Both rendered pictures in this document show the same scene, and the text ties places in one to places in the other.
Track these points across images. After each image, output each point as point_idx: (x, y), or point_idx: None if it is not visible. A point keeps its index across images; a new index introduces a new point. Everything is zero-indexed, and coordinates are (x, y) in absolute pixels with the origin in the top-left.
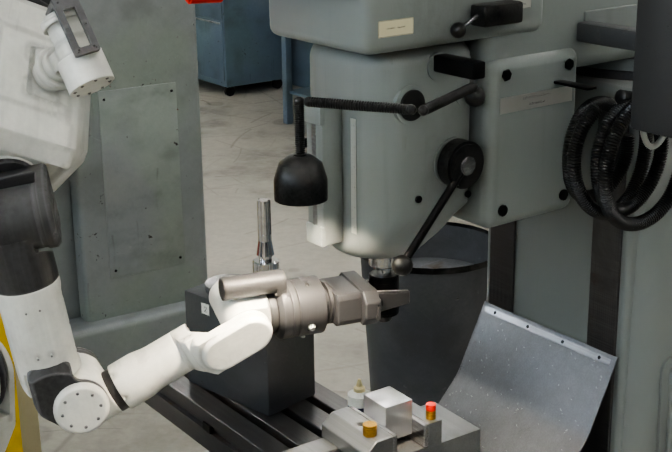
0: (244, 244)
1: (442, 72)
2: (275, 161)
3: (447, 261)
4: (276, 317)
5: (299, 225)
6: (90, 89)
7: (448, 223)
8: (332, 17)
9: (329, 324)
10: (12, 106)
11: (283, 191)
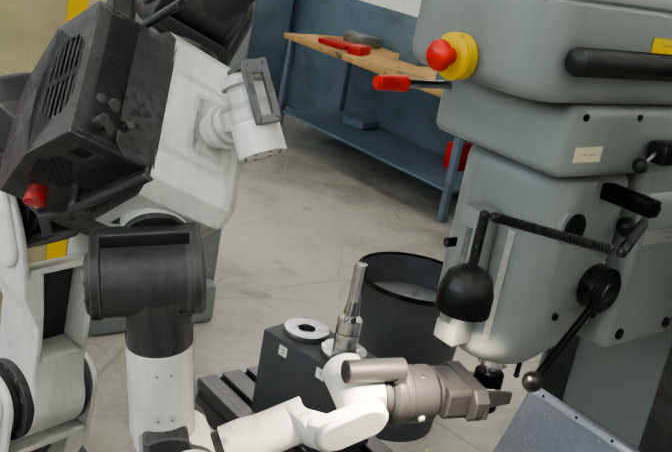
0: (239, 232)
1: (610, 202)
2: (266, 165)
3: (423, 289)
4: (391, 405)
5: (283, 223)
6: (259, 156)
7: (429, 258)
8: (521, 131)
9: (306, 315)
10: (177, 160)
11: (451, 303)
